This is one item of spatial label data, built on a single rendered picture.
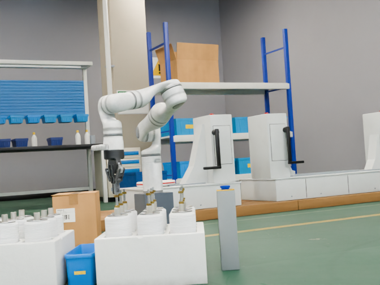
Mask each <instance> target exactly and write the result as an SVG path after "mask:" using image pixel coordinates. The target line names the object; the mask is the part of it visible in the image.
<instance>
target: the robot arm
mask: <svg viewBox="0 0 380 285"><path fill-rule="evenodd" d="M158 92H160V93H161V96H162V98H163V100H164V102H165V103H163V102H160V103H157V104H155V105H154V106H153V107H152V108H151V110H150V112H149V113H148V115H147V116H146V117H145V118H144V119H143V120H142V121H141V122H140V123H139V124H138V126H137V129H136V137H137V139H138V140H139V141H141V142H152V145H151V146H150V147H149V148H147V149H145V150H142V151H141V163H142V182H143V193H144V194H146V193H147V189H150V188H151V187H154V190H156V192H155V193H162V192H163V182H162V163H161V127H163V126H164V125H165V124H166V123H167V122H168V121H169V120H170V118H171V117H172V116H173V114H174V113H175V112H176V111H177V110H178V109H179V108H180V107H182V106H183V105H184V104H185V102H186V100H187V95H186V93H185V91H184V89H183V87H182V85H181V83H180V81H179V80H177V79H171V80H167V81H164V82H161V83H158V84H155V85H152V86H150V87H147V88H144V89H139V90H133V91H129V92H125V93H116V94H110V95H106V96H103V97H101V98H100V100H99V102H98V112H99V115H100V118H101V122H102V125H103V144H100V145H92V146H91V151H99V150H103V156H104V159H105V160H108V164H107V165H108V166H107V167H108V168H107V169H105V172H106V175H107V178H108V180H109V182H111V184H112V193H113V194H120V185H119V183H120V182H122V180H123V176H124V172H125V167H122V163H121V159H124V142H123V133H122V123H121V121H119V120H116V118H115V114H114V113H119V112H122V111H126V110H133V109H139V108H142V107H144V106H146V105H147V104H148V103H149V102H150V101H151V99H152V98H153V97H154V95H155V94H156V93H158ZM115 174H116V175H115Z"/></svg>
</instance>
